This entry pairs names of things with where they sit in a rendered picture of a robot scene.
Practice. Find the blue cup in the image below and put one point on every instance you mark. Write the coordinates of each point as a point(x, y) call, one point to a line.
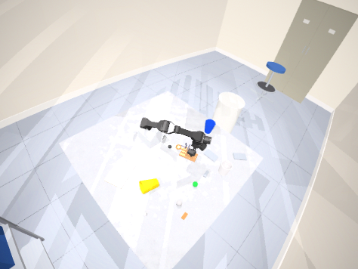
point(209, 125)

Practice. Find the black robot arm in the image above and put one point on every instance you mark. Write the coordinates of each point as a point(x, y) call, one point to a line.
point(163, 125)

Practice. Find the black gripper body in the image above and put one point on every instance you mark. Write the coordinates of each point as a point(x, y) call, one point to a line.
point(192, 152)

